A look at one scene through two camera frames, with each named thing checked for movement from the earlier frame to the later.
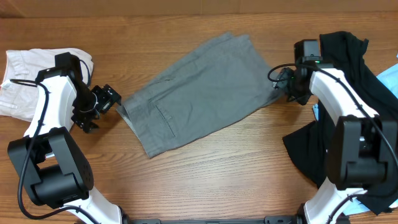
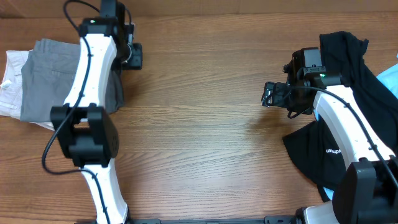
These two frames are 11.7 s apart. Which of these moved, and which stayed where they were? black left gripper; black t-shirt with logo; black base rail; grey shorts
Moved: black left gripper; grey shorts
Stayed: black base rail; black t-shirt with logo
